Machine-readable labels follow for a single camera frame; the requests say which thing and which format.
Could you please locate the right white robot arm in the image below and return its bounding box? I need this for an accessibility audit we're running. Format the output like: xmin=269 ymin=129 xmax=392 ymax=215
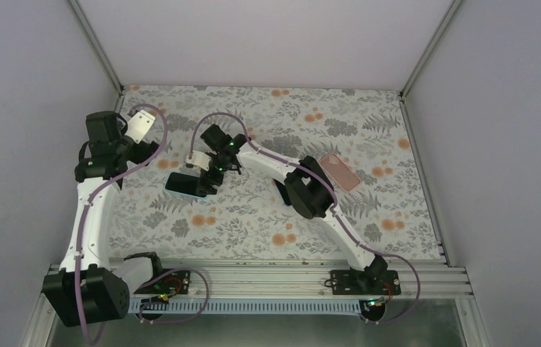
xmin=187 ymin=124 xmax=388 ymax=294

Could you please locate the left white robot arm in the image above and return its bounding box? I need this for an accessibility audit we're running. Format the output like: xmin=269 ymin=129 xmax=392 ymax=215
xmin=42 ymin=110 xmax=166 ymax=327

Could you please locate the right aluminium corner post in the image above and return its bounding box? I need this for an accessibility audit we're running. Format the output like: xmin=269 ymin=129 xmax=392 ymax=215
xmin=400 ymin=0 xmax=463 ymax=101

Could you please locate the aluminium corner post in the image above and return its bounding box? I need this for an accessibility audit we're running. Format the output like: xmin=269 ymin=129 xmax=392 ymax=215
xmin=400 ymin=0 xmax=463 ymax=101
xmin=66 ymin=0 xmax=123 ymax=95

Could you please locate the pink phone case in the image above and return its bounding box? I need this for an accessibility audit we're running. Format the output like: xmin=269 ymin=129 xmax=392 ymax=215
xmin=320 ymin=153 xmax=362 ymax=192

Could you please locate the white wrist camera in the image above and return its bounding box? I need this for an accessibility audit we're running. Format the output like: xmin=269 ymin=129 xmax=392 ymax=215
xmin=185 ymin=150 xmax=212 ymax=171
xmin=125 ymin=110 xmax=156 ymax=143

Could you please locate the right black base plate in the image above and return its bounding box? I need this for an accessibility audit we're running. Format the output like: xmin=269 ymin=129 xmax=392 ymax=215
xmin=324 ymin=270 xmax=401 ymax=296

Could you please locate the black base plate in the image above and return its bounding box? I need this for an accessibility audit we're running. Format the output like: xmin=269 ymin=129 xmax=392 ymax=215
xmin=136 ymin=270 xmax=191 ymax=296
xmin=324 ymin=270 xmax=401 ymax=296

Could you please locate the aluminium mounting rail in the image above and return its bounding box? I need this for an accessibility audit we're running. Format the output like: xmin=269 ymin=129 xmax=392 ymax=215
xmin=40 ymin=260 xmax=474 ymax=301

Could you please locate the floral patterned table mat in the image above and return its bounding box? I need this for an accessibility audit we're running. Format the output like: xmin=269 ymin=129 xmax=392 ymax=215
xmin=108 ymin=85 xmax=440 ymax=260

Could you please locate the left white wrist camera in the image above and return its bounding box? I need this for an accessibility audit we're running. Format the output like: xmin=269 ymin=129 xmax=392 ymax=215
xmin=125 ymin=110 xmax=156 ymax=143

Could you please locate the left aluminium corner post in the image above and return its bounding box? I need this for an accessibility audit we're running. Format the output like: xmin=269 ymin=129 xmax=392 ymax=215
xmin=66 ymin=0 xmax=123 ymax=95

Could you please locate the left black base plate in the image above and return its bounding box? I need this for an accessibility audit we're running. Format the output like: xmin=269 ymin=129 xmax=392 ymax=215
xmin=136 ymin=270 xmax=191 ymax=296

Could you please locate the slotted grey cable duct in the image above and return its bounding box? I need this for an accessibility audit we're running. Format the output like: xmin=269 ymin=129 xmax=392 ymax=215
xmin=143 ymin=299 xmax=362 ymax=315

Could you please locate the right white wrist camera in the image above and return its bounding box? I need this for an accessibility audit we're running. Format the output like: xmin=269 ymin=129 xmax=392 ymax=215
xmin=185 ymin=150 xmax=212 ymax=171

